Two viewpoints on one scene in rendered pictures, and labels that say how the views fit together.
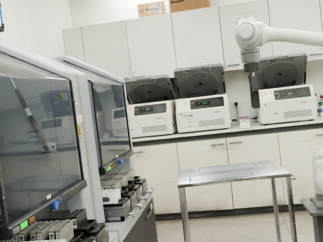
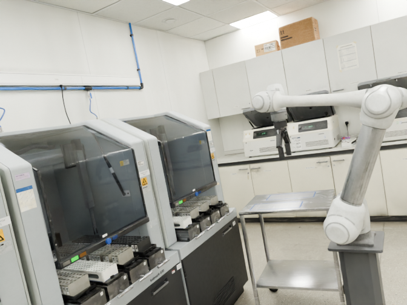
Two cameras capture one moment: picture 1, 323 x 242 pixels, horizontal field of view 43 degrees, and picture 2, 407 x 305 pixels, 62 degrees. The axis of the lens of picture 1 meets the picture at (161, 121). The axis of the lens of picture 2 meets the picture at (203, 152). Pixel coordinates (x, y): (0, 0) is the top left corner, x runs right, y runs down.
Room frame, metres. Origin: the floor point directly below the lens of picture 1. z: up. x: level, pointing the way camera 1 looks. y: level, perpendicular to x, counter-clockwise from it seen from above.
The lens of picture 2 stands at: (0.01, -0.75, 1.47)
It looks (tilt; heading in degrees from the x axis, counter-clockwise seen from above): 5 degrees down; 22
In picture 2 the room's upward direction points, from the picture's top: 11 degrees counter-clockwise
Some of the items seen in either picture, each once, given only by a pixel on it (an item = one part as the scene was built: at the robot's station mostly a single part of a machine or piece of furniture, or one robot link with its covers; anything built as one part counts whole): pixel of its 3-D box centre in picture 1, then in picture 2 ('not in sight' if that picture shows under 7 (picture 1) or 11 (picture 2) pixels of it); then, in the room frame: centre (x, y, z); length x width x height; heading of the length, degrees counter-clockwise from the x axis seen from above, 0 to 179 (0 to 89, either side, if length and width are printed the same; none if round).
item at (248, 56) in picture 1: (250, 57); (278, 115); (1.96, -0.45, 1.43); 0.09 x 0.09 x 0.06
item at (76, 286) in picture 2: not in sight; (77, 285); (1.13, 0.43, 0.85); 0.12 x 0.02 x 0.06; 171
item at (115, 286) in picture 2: not in sight; (75, 279); (1.32, 0.64, 0.78); 0.73 x 0.14 x 0.09; 81
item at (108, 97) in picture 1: (68, 110); (162, 156); (2.24, 0.49, 1.28); 0.61 x 0.51 x 0.63; 171
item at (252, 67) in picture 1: (252, 72); (281, 128); (1.96, -0.45, 1.36); 0.08 x 0.07 x 0.09; 171
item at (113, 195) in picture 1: (89, 199); (170, 223); (1.99, 0.40, 0.83); 0.30 x 0.10 x 0.06; 81
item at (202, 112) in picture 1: (202, 98); (311, 120); (4.49, -0.47, 1.24); 0.62 x 0.56 x 0.69; 171
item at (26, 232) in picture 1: (29, 235); (106, 255); (1.45, 0.52, 0.85); 0.12 x 0.02 x 0.06; 171
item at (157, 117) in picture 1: (150, 105); (268, 129); (4.58, 0.11, 1.22); 0.62 x 0.56 x 0.64; 169
